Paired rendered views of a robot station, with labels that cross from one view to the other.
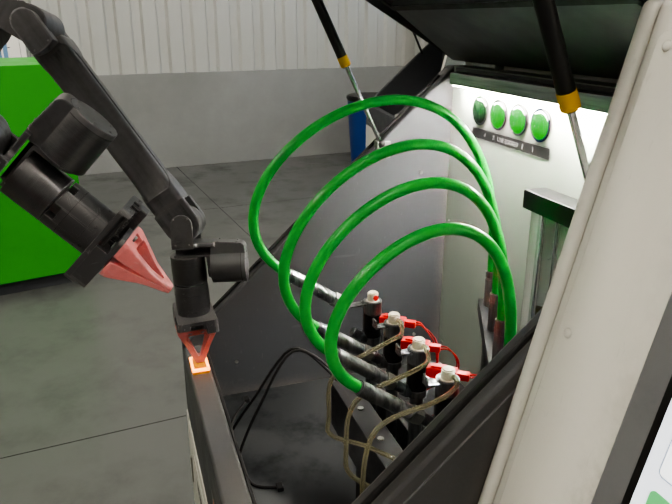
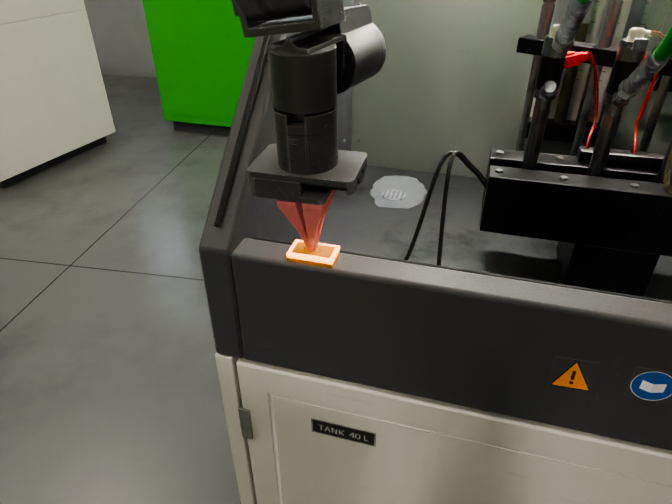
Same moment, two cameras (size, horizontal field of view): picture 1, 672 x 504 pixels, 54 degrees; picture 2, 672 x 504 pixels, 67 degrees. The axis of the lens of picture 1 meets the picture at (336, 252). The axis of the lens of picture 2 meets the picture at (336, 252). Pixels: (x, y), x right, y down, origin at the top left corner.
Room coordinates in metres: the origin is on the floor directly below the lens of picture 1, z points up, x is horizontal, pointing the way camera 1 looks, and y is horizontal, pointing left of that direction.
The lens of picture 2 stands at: (0.77, 0.60, 1.25)
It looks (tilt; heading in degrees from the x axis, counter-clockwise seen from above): 33 degrees down; 304
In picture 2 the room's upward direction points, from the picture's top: straight up
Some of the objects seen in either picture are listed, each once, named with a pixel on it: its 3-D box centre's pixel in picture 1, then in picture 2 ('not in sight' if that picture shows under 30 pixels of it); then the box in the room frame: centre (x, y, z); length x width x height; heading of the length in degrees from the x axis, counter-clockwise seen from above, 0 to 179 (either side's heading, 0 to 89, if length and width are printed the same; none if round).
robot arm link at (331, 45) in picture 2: (192, 267); (307, 74); (1.04, 0.24, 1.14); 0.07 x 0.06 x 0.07; 92
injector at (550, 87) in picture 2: (364, 363); (538, 128); (0.90, -0.04, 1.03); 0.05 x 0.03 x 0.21; 108
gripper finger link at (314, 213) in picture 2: (196, 335); (299, 208); (1.05, 0.25, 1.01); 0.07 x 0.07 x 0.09; 19
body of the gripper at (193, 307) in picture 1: (192, 300); (307, 143); (1.04, 0.25, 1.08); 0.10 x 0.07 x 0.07; 19
